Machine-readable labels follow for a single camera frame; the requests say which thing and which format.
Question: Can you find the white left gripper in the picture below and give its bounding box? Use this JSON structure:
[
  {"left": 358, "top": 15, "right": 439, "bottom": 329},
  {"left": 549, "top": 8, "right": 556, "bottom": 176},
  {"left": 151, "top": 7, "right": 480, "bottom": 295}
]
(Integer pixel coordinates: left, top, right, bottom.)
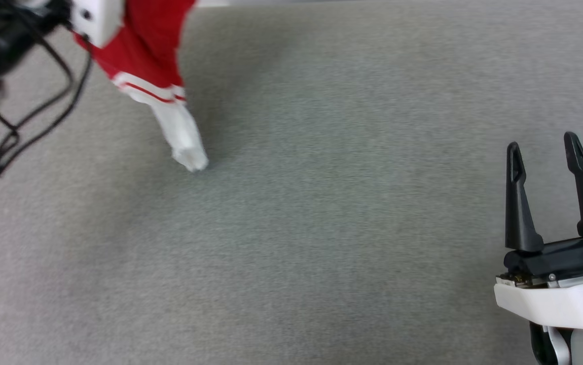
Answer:
[{"left": 71, "top": 0, "right": 125, "bottom": 49}]

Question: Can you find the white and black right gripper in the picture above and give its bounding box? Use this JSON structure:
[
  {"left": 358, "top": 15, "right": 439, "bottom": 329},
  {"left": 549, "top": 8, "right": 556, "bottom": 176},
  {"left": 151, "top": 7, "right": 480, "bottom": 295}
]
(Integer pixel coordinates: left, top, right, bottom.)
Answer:
[{"left": 494, "top": 132, "right": 583, "bottom": 330}]

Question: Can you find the red and white garment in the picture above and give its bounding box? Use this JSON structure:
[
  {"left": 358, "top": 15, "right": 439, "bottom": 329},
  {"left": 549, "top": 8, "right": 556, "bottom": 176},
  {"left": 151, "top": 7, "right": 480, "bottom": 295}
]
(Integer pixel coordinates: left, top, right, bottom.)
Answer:
[{"left": 74, "top": 0, "right": 209, "bottom": 173}]

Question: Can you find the grey fabric sofa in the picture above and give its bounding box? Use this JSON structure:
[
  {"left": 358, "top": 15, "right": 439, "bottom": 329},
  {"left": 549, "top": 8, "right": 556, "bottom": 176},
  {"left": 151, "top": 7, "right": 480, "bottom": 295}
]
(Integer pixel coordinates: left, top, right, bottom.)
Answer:
[{"left": 0, "top": 0, "right": 583, "bottom": 365}]

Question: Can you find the thin black cable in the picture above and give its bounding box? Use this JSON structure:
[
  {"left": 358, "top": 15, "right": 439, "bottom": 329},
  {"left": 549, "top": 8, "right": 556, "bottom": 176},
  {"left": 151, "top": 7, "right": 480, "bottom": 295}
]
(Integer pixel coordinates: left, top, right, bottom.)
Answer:
[
  {"left": 0, "top": 30, "right": 75, "bottom": 132},
  {"left": 0, "top": 48, "right": 93, "bottom": 208}
]

